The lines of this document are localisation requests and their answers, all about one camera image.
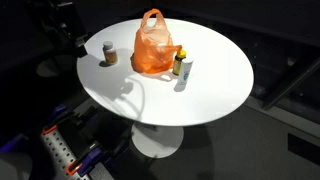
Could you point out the orange and purple clamp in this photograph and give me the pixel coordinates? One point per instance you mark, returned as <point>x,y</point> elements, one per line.
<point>87,159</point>
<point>56,117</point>

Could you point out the white and orange pill bottle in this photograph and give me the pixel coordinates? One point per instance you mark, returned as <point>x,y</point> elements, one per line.
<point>110,53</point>

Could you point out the dark metal frame bar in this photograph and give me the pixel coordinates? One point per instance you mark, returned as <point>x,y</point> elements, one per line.
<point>290,83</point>

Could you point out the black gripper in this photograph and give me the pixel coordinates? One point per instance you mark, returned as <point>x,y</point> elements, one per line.
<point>76,36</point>

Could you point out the yellow cap dark bottle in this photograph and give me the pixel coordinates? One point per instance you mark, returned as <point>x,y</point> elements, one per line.
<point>178,63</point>

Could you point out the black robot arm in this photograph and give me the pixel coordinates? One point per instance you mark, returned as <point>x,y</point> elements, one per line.
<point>55,13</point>

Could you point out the purple object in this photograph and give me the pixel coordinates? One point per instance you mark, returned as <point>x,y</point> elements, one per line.
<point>13,141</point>

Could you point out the white round table pedestal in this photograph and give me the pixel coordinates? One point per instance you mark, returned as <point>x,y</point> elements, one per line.
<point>156,141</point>

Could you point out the orange plastic bag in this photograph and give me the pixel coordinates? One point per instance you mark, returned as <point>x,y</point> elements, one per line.
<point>153,50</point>

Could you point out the white bottle with blue print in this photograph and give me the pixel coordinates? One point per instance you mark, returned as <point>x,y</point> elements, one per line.
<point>185,71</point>

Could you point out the grey round floor disc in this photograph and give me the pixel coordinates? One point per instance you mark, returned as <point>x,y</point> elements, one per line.
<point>53,66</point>

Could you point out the white rounded object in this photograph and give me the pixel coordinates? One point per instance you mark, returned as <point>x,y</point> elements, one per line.
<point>15,166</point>

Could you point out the perforated grey metal plate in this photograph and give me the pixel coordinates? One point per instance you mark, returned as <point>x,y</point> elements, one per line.
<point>58,150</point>

